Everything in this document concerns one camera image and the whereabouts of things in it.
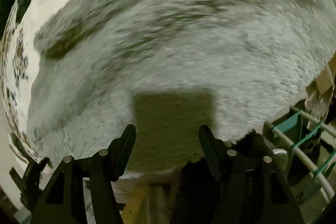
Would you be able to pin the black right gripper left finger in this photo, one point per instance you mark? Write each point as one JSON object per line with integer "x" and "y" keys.
{"x": 62, "y": 201}

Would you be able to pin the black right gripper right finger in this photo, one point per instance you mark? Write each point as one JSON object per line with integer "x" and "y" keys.
{"x": 237, "y": 183}

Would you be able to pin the grey fluffy pants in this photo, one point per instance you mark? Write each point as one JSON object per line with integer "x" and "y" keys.
{"x": 168, "y": 67}

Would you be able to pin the grey metal drying rack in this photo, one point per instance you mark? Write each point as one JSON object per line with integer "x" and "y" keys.
{"x": 292, "y": 135}

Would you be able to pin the floral white bed blanket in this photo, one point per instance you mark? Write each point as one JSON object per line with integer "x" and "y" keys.
{"x": 20, "y": 66}

